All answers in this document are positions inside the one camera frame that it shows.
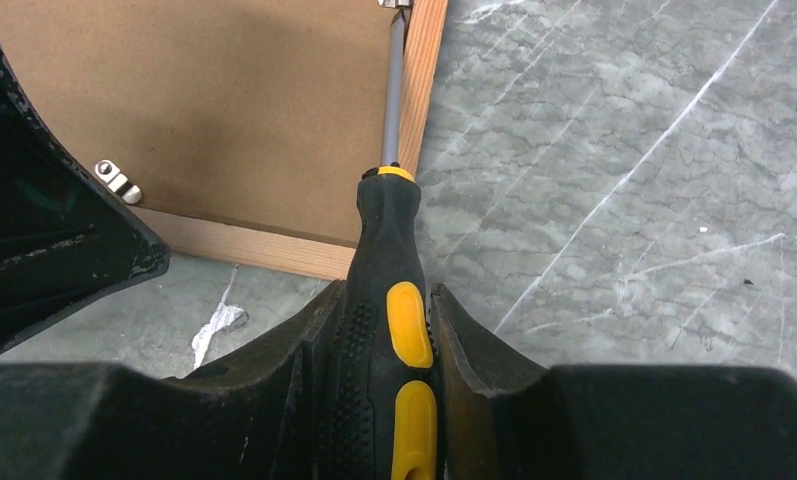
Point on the brown frame backing board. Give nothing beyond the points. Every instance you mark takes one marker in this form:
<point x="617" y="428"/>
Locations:
<point x="258" y="113"/>

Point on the yellow black screwdriver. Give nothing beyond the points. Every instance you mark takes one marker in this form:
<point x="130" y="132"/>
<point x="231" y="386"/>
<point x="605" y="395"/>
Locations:
<point x="379" y="416"/>

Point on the blue photo frame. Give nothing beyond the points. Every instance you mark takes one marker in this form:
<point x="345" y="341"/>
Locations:
<point x="224" y="240"/>

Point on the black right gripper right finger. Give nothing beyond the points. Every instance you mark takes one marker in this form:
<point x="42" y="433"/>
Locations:
<point x="510" y="418"/>

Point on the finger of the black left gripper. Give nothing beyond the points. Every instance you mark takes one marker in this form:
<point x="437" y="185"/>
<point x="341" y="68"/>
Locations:
<point x="65" y="241"/>

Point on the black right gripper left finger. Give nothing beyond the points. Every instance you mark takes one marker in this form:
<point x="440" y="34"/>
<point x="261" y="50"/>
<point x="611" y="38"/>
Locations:
<point x="247" y="415"/>

